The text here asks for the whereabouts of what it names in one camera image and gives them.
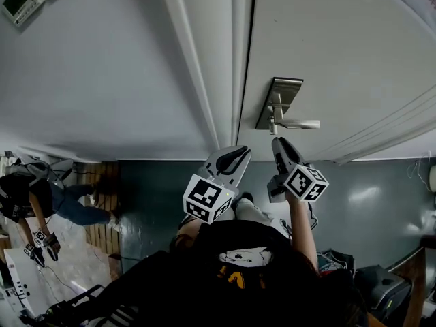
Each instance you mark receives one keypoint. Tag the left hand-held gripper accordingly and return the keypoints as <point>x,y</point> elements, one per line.
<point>207,196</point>

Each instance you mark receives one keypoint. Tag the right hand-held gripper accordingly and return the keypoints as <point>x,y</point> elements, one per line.
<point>304,182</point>

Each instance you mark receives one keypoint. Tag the person's left forearm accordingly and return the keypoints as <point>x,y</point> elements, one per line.
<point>190,230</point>

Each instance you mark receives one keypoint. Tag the person's right forearm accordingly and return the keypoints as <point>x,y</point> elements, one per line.
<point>301,227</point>

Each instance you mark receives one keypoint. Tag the white door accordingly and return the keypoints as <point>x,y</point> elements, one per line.
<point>340,63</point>

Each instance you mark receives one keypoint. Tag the person's black shoe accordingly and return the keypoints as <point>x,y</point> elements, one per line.
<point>247,197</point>

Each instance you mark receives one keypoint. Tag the person's light grey trousers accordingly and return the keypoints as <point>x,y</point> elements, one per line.
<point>252,211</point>

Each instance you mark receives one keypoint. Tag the person's black printed shirt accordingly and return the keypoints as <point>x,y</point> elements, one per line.
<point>221,278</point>

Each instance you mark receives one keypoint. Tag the black bag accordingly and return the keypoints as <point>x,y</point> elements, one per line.
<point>335,262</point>

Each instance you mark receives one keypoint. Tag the wooden slatted panel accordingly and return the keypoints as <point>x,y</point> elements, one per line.
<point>102,210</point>

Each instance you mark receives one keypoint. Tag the black plastic case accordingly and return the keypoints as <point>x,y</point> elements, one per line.
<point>385,288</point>

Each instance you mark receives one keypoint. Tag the white rounded machine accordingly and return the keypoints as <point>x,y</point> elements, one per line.
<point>44,169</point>

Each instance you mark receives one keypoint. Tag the white box-shaped appliance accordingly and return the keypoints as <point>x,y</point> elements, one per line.
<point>24,278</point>

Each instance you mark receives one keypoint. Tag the white door frame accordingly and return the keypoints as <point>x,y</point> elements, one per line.
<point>211,63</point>

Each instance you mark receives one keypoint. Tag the brown wooden table frame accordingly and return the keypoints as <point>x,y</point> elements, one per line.
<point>415,278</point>

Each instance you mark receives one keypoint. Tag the white wall thermostat panel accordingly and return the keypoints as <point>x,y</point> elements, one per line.
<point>18,0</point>

